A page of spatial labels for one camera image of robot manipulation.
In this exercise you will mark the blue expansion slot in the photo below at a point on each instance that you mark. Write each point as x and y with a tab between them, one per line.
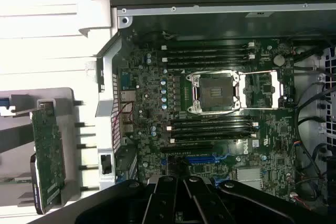
199	160

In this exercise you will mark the black expansion slot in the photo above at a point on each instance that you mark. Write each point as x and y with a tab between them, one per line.
186	148

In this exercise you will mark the black RAM slot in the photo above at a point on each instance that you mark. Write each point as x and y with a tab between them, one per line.
207	64
212	137
207	46
212	130
212	119
212	125
207	58
207	52

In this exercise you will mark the CPU socket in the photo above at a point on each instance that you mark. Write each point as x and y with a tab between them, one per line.
215	90

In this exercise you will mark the silver coin battery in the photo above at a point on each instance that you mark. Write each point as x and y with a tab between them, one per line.
278	60

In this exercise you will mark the perforated metal disk bay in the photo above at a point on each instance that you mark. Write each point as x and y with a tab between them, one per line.
329	61

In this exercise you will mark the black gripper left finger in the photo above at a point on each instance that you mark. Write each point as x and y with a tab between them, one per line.
162	203

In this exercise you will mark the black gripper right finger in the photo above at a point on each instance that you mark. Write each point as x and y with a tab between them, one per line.
204	203

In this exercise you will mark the metal locking lever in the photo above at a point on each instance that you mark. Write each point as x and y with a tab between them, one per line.
262	71

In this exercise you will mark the grey parts rack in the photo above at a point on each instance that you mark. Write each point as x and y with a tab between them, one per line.
67	119

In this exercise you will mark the metal socket cover frame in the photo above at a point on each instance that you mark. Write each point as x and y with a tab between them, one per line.
277	95

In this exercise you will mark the silver chipset heatsink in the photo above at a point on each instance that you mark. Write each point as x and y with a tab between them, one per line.
249	174

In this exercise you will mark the black and silver PC case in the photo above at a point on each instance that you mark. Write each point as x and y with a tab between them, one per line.
157	11

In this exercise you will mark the green motherboard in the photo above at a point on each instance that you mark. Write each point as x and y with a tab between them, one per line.
278	134

